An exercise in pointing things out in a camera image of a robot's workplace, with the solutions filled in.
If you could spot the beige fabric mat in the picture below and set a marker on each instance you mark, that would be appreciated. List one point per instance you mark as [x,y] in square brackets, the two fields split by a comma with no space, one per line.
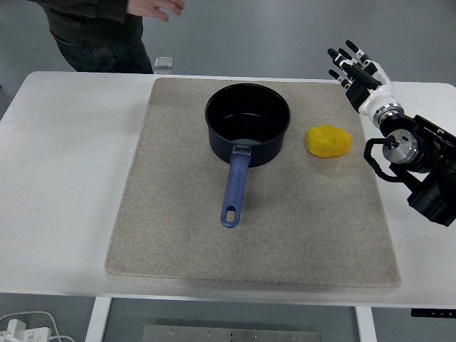
[178,249]

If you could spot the white table leg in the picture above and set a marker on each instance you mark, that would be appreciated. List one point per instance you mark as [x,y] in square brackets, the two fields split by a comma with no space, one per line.
[96,320]
[366,324]

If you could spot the person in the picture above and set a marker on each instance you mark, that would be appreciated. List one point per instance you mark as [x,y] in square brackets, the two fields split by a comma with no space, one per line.
[99,35]

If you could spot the small silver floor box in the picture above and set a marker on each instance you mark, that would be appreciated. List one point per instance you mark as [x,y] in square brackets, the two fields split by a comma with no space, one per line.
[164,62]

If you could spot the grey metal plate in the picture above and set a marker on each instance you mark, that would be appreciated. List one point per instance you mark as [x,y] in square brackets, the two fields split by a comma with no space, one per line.
[231,335]

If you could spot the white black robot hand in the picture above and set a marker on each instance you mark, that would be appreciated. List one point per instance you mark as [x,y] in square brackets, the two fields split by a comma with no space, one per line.
[377,94]

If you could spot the white power strip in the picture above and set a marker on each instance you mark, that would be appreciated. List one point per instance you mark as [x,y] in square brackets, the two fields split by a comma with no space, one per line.
[25,333]

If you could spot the yellow potato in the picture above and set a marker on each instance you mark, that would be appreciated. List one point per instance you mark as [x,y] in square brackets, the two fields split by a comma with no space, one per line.
[328,142]

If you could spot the person's hand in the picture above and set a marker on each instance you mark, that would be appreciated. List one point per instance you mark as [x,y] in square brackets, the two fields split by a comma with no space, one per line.
[160,7]

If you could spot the black table control panel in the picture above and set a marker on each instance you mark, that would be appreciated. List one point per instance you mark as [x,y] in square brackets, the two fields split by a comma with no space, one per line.
[432,313]

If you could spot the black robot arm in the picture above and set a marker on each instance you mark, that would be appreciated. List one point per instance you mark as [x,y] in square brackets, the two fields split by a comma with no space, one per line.
[427,167]

